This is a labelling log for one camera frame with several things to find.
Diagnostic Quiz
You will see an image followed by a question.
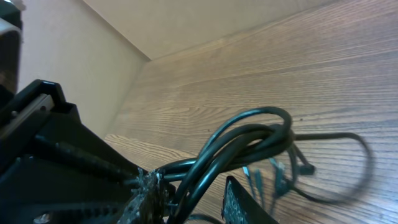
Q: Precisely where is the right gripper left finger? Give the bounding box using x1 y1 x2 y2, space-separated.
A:
116 169 170 224

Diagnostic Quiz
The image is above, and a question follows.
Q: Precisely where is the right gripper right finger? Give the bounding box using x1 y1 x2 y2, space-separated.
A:
221 175 279 224

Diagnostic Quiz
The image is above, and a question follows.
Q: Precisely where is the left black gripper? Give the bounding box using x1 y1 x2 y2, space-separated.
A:
1 80 139 223

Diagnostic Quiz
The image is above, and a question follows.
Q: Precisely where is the thick black USB cable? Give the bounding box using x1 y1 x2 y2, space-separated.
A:
160 106 295 224

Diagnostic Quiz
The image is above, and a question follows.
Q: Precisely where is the thin black USB cable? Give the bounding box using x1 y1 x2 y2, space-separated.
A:
242 124 376 215

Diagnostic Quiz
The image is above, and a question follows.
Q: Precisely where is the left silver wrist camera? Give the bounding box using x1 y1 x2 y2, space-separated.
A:
1 0 22 94

